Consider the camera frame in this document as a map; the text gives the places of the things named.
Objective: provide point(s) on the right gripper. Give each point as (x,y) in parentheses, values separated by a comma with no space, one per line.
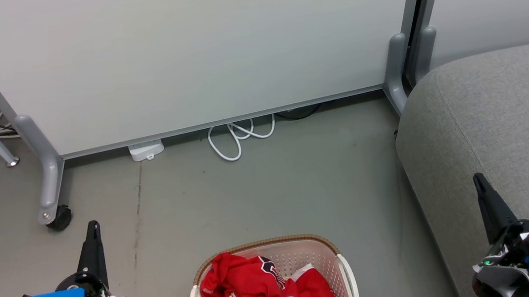
(503,280)

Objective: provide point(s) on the red and white garment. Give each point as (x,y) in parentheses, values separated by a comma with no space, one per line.
(245,285)

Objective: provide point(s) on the grey fabric sofa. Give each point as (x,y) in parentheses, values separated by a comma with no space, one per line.
(501,131)

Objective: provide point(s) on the black caster wheel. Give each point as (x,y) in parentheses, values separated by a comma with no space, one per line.
(61,219)

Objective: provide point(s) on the grey partition foot with caster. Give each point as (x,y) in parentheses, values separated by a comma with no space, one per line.
(50,173)

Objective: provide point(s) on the white power adapter box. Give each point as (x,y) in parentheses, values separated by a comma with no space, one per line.
(146,150)

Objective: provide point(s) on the slim grey partition foot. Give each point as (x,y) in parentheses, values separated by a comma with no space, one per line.
(425,50)

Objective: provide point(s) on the white perforated laundry basket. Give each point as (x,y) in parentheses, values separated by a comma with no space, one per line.
(296,254)

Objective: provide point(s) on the large white partition panel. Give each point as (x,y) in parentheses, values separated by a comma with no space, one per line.
(194,52)

